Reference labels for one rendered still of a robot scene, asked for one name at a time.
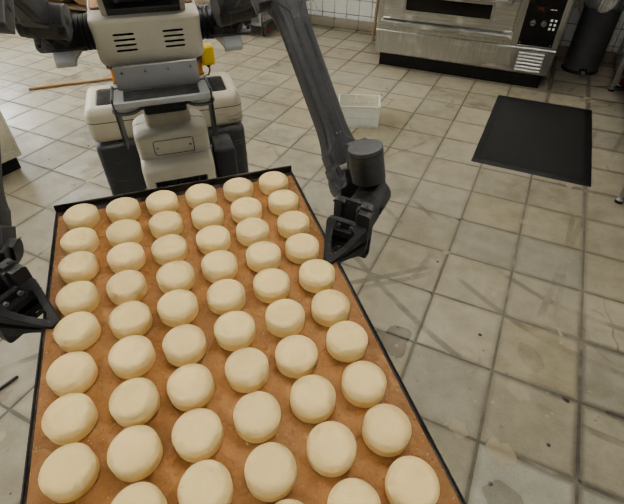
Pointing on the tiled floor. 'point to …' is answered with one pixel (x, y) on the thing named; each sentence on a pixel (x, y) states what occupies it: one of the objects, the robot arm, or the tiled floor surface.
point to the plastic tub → (360, 110)
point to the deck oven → (473, 37)
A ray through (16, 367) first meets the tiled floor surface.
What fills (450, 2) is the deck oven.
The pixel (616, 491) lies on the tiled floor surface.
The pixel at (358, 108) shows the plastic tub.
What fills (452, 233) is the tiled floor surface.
